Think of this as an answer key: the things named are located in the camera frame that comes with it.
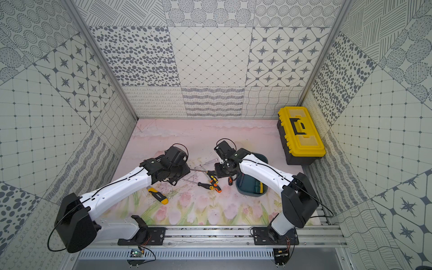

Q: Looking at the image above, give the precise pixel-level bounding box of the aluminium mounting rail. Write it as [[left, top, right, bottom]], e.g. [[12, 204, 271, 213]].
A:
[[69, 224, 348, 249]]

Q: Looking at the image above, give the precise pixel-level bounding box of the yellow black toolbox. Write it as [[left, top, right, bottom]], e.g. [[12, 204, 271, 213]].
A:
[[277, 106, 326, 166]]

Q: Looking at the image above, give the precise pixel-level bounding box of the black yellow phillips screwdriver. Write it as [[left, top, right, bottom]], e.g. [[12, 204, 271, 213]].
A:
[[191, 169, 216, 177]]

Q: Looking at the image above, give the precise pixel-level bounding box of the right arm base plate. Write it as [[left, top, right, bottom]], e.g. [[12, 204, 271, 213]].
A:
[[250, 226, 299, 246]]

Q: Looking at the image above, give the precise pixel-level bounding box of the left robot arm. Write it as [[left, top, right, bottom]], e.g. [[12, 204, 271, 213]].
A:
[[53, 144, 190, 253]]

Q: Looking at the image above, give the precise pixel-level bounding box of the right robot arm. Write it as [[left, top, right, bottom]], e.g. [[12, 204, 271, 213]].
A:
[[214, 139, 320, 239]]

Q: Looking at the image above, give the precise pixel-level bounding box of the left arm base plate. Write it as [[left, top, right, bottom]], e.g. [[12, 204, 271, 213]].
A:
[[118, 215, 167, 246]]

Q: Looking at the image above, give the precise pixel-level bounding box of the yellow black utility knife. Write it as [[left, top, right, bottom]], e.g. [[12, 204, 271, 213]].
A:
[[147, 186, 169, 205]]

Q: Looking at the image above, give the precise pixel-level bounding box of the black orange small screwdriver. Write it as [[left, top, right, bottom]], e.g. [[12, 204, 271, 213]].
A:
[[210, 176, 222, 193]]

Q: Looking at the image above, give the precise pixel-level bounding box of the teal plastic storage box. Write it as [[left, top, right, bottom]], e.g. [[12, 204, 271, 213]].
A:
[[235, 172, 268, 198]]

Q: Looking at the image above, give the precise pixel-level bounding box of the clear handle screwdriver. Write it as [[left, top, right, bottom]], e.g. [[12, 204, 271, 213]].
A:
[[196, 159, 219, 169]]

